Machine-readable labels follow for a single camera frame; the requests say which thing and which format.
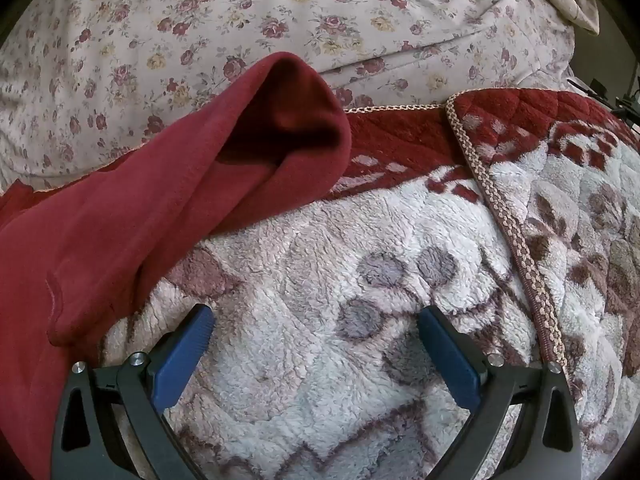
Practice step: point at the dark red fleece garment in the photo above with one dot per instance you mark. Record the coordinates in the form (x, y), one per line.
(125, 210)

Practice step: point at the floral bed sheet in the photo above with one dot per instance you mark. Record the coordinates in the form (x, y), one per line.
(200, 10)

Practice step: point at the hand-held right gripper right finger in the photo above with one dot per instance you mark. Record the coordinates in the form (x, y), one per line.
(450, 360)

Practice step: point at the red and white fleece blanket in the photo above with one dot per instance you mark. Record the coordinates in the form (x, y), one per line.
(310, 240)

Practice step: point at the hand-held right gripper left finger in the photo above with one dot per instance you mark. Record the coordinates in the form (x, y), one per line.
(181, 357)

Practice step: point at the black metal stand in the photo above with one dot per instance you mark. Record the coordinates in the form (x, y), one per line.
(597, 91)

